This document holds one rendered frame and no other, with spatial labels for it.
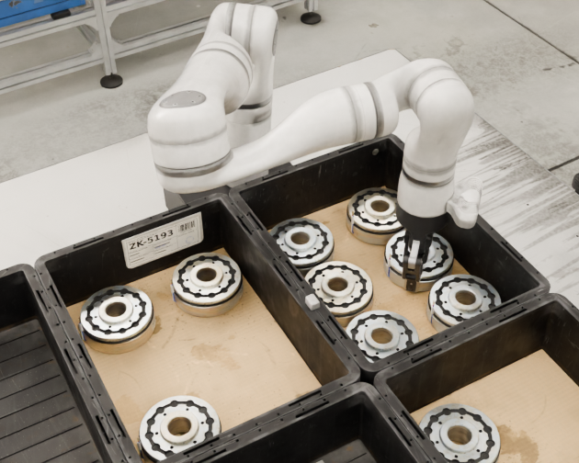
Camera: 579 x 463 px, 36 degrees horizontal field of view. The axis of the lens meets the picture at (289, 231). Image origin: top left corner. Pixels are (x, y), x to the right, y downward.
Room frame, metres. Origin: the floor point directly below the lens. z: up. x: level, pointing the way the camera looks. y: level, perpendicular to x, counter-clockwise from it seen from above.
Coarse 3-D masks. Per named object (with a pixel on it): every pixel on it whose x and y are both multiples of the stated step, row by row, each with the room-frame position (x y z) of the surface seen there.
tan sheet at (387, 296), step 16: (336, 208) 1.09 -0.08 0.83; (336, 224) 1.05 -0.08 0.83; (336, 240) 1.01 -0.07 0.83; (352, 240) 1.01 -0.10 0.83; (336, 256) 0.98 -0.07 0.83; (352, 256) 0.98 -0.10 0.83; (368, 256) 0.98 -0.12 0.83; (368, 272) 0.94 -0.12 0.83; (384, 272) 0.94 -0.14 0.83; (464, 272) 0.94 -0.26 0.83; (384, 288) 0.91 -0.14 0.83; (400, 288) 0.91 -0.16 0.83; (384, 304) 0.88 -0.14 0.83; (400, 304) 0.88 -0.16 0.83; (416, 304) 0.88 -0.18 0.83; (416, 320) 0.85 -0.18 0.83
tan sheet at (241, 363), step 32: (160, 288) 0.91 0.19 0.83; (160, 320) 0.85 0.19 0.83; (192, 320) 0.85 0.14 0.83; (224, 320) 0.85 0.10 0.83; (256, 320) 0.85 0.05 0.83; (96, 352) 0.80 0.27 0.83; (128, 352) 0.79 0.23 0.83; (160, 352) 0.79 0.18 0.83; (192, 352) 0.79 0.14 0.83; (224, 352) 0.79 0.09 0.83; (256, 352) 0.79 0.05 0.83; (288, 352) 0.79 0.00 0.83; (128, 384) 0.74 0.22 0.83; (160, 384) 0.74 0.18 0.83; (192, 384) 0.74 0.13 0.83; (224, 384) 0.74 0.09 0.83; (256, 384) 0.74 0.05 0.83; (288, 384) 0.74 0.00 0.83; (320, 384) 0.73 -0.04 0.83; (128, 416) 0.69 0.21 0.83; (224, 416) 0.69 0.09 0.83
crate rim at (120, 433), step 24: (168, 216) 0.97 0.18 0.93; (240, 216) 0.96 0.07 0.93; (96, 240) 0.92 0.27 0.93; (48, 288) 0.83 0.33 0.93; (288, 288) 0.82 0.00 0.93; (312, 312) 0.78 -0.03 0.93; (72, 336) 0.74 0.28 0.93; (96, 384) 0.66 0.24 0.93; (336, 384) 0.66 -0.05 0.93; (288, 408) 0.63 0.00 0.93; (120, 432) 0.61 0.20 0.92; (240, 432) 0.59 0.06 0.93; (192, 456) 0.56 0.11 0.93
